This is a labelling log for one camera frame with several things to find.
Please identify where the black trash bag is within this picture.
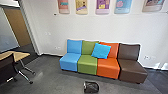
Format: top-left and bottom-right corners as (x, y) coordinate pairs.
(83, 80), (100, 94)

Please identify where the green sofa seat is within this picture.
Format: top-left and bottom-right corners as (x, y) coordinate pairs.
(77, 40), (100, 76)

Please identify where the cyan square cushion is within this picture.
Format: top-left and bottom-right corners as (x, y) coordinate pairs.
(91, 42), (112, 60)

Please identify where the blue sofa seat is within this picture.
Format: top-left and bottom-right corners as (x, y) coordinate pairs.
(59, 38), (84, 73)

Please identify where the orange sofa seat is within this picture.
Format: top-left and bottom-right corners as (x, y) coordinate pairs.
(96, 41), (121, 80)

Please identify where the brown sofa seat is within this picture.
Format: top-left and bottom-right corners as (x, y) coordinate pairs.
(117, 43), (149, 85)

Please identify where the white wall switch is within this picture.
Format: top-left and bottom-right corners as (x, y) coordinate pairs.
(45, 31), (52, 37)

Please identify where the wall poster with purple print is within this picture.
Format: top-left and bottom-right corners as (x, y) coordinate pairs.
(95, 0), (111, 15)

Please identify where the wall poster with orange print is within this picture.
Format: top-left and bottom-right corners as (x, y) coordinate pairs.
(57, 0), (71, 15)

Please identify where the wall poster with cyan print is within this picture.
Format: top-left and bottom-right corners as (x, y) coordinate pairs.
(114, 0), (134, 15)

